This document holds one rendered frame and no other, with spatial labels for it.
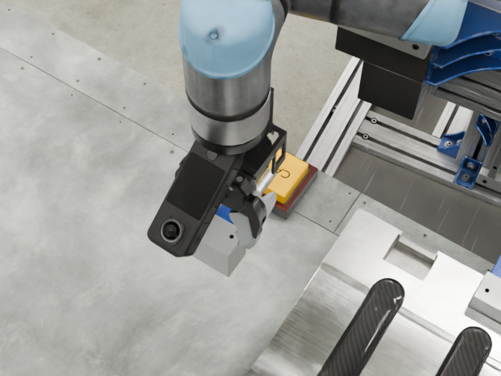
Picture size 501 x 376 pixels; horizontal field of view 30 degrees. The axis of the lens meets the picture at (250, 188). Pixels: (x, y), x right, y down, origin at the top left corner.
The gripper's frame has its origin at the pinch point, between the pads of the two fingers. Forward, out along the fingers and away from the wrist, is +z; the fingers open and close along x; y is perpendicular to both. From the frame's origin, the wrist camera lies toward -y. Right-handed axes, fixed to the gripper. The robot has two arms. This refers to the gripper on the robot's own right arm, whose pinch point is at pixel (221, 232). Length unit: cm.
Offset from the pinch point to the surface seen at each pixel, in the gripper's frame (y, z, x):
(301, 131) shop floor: 73, 95, 28
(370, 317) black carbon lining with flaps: 3.1, 6.9, -17.9
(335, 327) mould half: -0.2, 6.6, -15.2
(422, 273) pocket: 12.1, 8.8, -20.1
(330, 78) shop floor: 91, 95, 31
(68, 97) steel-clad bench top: 12.5, 15.1, 34.3
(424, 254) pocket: 13.7, 7.6, -19.3
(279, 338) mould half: -4.6, 6.7, -10.7
